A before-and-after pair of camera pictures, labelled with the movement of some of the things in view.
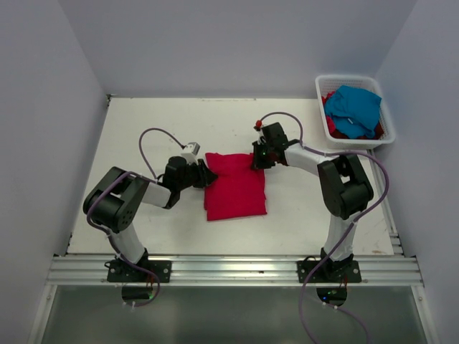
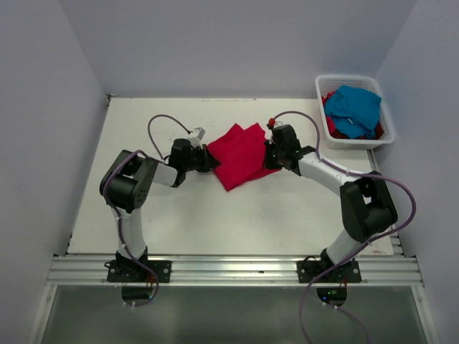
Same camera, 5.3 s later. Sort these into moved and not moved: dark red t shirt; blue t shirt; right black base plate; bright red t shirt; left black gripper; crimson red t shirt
Moved: left black gripper; crimson red t shirt
Not moved: right black base plate; dark red t shirt; blue t shirt; bright red t shirt
